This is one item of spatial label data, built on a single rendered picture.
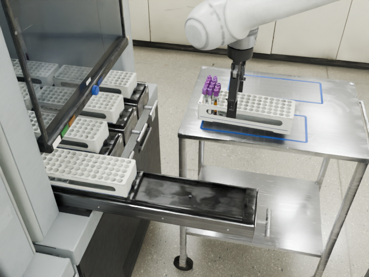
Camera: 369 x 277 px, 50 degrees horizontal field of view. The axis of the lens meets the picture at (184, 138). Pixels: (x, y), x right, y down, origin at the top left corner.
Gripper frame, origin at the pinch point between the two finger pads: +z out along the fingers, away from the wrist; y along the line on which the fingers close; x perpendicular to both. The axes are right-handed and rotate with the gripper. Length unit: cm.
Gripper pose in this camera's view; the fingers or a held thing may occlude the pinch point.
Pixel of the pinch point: (234, 101)
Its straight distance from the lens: 127.7
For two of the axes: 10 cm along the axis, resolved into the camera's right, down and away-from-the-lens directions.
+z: 0.0, 7.6, 6.4
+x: -9.6, -1.8, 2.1
